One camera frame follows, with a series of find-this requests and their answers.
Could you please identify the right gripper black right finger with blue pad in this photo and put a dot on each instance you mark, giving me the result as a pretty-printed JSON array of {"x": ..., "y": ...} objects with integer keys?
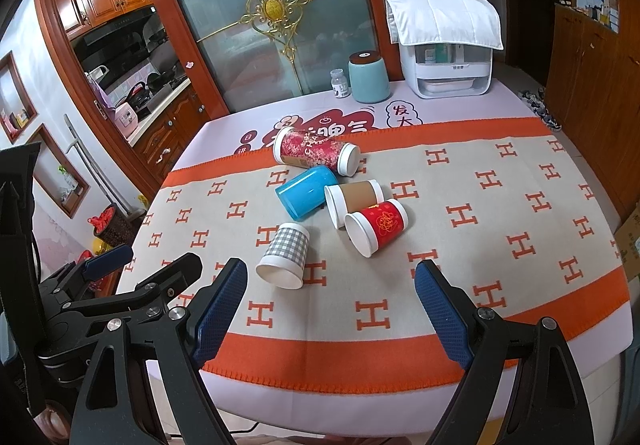
[{"x": 547, "y": 404}]

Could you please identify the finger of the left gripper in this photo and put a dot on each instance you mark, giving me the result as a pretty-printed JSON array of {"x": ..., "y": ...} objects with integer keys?
[
  {"x": 106, "y": 263},
  {"x": 163, "y": 286}
]

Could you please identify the red floral paper cup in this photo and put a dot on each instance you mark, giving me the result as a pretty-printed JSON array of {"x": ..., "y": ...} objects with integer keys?
[{"x": 307, "y": 150}]

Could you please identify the blue plastic cup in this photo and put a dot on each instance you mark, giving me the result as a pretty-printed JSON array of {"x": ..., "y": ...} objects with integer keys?
[{"x": 304, "y": 194}]

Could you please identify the white countertop appliance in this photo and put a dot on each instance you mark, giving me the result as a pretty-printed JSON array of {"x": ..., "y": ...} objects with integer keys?
[{"x": 446, "y": 70}]

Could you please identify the red gold paper cup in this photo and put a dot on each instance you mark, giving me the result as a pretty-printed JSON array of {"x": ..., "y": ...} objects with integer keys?
[{"x": 373, "y": 228}]

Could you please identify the pink printed table cover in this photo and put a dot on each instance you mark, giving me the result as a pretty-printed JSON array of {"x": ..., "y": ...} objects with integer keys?
[{"x": 220, "y": 203}]

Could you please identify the brown kraft paper cup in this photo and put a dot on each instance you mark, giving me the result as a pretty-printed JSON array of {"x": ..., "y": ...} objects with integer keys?
[{"x": 351, "y": 197}]

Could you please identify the orange beige H-pattern blanket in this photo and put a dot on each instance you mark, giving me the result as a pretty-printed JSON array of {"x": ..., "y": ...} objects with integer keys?
[{"x": 502, "y": 211}]

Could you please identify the white folded cloth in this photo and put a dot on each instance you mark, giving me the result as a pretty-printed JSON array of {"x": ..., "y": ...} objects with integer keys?
[{"x": 467, "y": 22}]

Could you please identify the red decoration basket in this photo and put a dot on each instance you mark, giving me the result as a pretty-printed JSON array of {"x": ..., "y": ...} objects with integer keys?
[{"x": 112, "y": 227}]

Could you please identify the glass door gold ornament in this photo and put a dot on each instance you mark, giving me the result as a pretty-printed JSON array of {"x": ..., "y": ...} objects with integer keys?
[{"x": 262, "y": 51}]

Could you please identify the small white pill bottle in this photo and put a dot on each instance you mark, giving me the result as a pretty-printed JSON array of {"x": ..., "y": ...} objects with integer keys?
[{"x": 339, "y": 83}]

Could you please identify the pink small kitchen appliance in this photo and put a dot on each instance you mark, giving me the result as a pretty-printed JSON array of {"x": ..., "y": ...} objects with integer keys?
[{"x": 125, "y": 119}]

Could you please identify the grey checked paper cup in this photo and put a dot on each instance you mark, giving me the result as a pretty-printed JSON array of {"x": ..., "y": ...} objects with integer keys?
[{"x": 283, "y": 263}]

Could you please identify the teal ceramic canister brown lid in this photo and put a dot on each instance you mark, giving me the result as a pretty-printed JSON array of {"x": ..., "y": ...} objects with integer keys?
[{"x": 368, "y": 77}]

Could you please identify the wooden shelf cabinet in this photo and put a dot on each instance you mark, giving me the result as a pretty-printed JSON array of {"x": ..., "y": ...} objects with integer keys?
[{"x": 593, "y": 90}]

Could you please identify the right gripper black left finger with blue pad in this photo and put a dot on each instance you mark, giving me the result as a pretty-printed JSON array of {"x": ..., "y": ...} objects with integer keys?
[{"x": 115, "y": 403}]

